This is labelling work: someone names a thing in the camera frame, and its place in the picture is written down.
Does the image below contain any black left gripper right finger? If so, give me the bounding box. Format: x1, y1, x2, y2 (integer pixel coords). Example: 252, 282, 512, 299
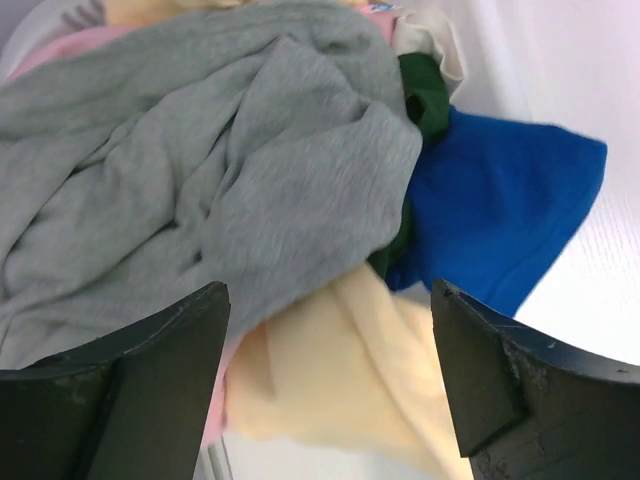
431, 279, 639, 480

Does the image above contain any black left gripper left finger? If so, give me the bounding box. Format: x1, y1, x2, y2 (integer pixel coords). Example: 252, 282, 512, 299
1, 282, 230, 480

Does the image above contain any grey t shirt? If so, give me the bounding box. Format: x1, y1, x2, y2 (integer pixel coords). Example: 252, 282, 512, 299
1, 1, 422, 369

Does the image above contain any cream yellow t shirt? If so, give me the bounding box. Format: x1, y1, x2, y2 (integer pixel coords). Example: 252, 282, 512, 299
107, 0, 476, 480

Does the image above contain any blue t shirt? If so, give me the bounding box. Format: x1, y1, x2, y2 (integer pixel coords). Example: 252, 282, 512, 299
386, 108, 607, 317

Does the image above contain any dark green t shirt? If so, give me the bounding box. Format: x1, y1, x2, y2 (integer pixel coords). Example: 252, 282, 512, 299
368, 53, 450, 291

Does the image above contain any white t shirt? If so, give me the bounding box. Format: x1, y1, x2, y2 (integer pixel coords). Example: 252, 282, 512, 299
391, 3, 466, 97

